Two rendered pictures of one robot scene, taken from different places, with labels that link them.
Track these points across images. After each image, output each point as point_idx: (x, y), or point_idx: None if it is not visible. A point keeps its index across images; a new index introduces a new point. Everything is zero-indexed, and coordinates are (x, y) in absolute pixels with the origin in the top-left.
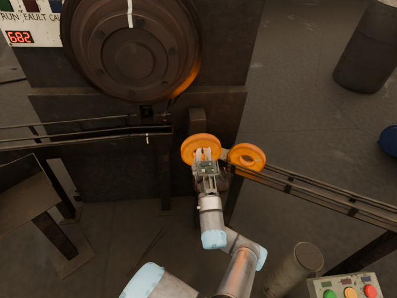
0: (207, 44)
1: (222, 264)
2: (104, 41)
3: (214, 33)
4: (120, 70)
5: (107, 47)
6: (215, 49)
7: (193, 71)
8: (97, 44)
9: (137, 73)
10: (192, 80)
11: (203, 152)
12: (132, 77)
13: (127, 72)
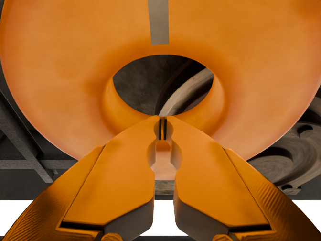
0: (141, 86)
1: None
2: (286, 180)
3: (133, 98)
4: (293, 164)
5: (288, 174)
6: (127, 80)
7: (168, 113)
8: (298, 180)
9: (268, 161)
10: (170, 100)
11: (154, 130)
12: (282, 157)
13: (283, 163)
